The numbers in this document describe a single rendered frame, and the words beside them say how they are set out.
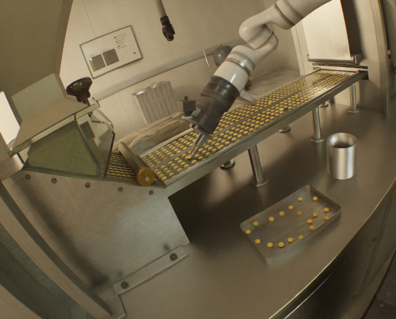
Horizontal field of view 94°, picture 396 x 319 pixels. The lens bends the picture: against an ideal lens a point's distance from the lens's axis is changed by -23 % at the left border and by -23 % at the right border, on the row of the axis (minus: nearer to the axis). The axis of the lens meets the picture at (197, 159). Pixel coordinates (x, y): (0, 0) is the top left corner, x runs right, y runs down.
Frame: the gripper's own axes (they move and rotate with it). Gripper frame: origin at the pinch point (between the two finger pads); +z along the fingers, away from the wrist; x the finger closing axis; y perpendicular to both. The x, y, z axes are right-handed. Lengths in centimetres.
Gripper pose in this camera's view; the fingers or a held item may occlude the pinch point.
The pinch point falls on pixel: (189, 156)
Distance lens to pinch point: 54.9
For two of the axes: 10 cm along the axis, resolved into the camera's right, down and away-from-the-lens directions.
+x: 4.7, 2.9, -8.4
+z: -5.5, 8.4, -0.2
